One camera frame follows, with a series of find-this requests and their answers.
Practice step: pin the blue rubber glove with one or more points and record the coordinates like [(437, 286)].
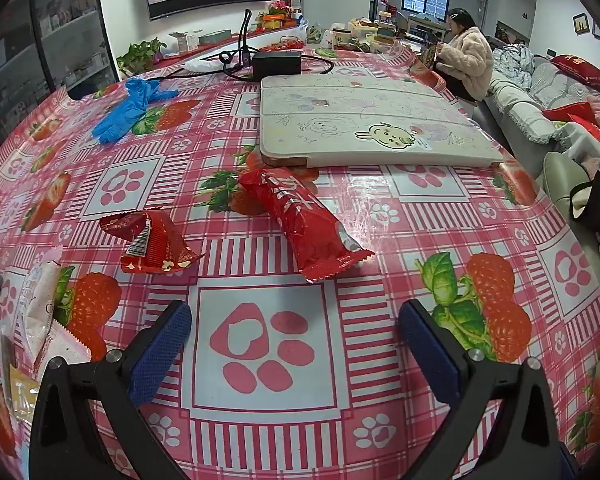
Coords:
[(115, 122), (147, 91)]

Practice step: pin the black power box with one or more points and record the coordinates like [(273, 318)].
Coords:
[(276, 63)]

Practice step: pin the yellow snack packet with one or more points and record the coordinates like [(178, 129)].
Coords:
[(22, 392)]

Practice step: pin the red basket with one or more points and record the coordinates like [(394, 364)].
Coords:
[(282, 43)]

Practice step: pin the grey-green box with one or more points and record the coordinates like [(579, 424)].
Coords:
[(215, 37)]

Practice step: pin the grey sofa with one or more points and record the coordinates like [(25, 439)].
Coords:
[(525, 105)]

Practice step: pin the white open box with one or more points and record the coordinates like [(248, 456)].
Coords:
[(182, 41)]

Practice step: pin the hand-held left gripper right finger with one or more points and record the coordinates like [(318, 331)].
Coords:
[(427, 355)]

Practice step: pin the white pink snack packet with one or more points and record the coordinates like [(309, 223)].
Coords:
[(65, 347)]

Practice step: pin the green potted plant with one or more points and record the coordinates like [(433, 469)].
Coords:
[(140, 57)]

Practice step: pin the long red snack packet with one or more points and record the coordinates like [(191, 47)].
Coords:
[(300, 220)]

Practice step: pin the red cushion with gold print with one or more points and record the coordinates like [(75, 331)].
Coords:
[(582, 71)]

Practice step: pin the black bag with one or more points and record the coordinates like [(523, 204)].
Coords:
[(595, 205)]

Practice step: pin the large wall picture frame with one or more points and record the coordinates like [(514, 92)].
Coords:
[(581, 24)]

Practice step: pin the pile of table clutter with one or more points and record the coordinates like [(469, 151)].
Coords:
[(375, 35)]

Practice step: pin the blue white bedding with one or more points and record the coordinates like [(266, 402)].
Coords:
[(515, 62)]

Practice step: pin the plain red cushion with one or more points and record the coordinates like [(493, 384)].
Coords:
[(587, 127)]

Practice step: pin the beige chair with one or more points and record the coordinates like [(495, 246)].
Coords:
[(562, 185)]

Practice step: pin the potted red flowers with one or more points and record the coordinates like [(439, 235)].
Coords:
[(280, 8)]

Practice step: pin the white plastic bag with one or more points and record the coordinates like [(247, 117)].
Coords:
[(205, 65)]

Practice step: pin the strawberry print tablecloth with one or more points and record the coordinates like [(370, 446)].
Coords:
[(260, 280)]

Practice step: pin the white translucent snack packet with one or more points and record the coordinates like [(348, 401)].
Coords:
[(37, 305)]

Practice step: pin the orange box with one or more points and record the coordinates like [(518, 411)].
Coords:
[(272, 21)]

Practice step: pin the glass display cabinet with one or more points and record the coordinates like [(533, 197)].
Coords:
[(55, 35)]

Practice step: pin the small wall picture frame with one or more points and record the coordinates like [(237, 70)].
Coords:
[(599, 31)]

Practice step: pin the white cartoon-print folding mat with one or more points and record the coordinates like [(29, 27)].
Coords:
[(355, 110)]

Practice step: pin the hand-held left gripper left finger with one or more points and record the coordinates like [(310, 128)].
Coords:
[(162, 355)]

